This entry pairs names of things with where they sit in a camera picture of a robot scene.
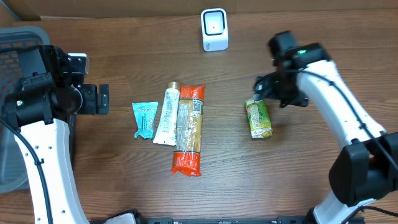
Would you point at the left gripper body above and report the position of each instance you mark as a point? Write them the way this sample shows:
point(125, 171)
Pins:
point(103, 99)

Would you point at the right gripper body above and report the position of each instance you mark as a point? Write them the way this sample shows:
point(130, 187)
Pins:
point(262, 88)

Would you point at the green snack pouch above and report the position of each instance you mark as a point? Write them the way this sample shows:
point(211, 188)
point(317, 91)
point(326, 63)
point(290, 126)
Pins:
point(259, 120)

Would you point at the teal snack packet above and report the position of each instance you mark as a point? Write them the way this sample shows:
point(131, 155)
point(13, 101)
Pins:
point(145, 113)

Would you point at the white tube gold cap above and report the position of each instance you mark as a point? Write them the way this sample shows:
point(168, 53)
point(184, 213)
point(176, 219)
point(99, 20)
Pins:
point(166, 130)

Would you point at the orange spaghetti packet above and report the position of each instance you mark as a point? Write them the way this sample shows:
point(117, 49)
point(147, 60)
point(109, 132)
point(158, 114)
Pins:
point(187, 152)

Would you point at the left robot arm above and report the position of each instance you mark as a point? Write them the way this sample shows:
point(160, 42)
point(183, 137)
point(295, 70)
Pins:
point(53, 89)

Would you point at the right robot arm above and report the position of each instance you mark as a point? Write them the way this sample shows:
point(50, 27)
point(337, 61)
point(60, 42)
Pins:
point(366, 167)

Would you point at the white barcode scanner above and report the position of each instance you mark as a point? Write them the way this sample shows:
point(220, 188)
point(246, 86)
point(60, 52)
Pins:
point(214, 29)

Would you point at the grey plastic shopping basket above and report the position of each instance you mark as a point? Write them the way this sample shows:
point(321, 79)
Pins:
point(28, 60)

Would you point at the brown cardboard backdrop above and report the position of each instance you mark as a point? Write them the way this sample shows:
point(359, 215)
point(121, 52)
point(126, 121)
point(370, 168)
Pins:
point(31, 10)

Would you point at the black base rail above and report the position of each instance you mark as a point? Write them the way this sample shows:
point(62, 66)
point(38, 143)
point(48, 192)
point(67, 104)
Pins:
point(279, 220)

